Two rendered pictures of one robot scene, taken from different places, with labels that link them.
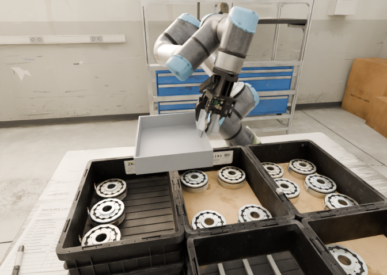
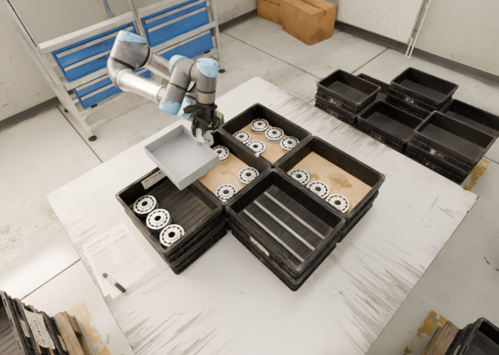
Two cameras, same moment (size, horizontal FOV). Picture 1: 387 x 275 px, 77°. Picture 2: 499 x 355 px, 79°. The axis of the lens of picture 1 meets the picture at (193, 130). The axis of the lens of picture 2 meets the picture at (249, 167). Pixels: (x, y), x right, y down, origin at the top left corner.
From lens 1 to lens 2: 0.66 m
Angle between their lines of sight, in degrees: 33
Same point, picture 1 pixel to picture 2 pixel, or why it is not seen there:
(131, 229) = (181, 220)
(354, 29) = not seen: outside the picture
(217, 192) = (217, 169)
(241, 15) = (208, 69)
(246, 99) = not seen: hidden behind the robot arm
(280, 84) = (198, 18)
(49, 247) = (123, 263)
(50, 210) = (94, 244)
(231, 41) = (207, 86)
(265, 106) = (191, 49)
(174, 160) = (199, 171)
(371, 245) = (308, 160)
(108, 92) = not seen: outside the picture
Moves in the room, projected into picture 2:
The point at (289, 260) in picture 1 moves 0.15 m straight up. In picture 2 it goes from (275, 189) to (275, 168)
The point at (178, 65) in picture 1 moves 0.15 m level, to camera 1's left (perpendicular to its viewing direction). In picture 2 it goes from (172, 108) to (134, 125)
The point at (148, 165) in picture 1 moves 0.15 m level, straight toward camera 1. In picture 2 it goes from (186, 182) to (212, 203)
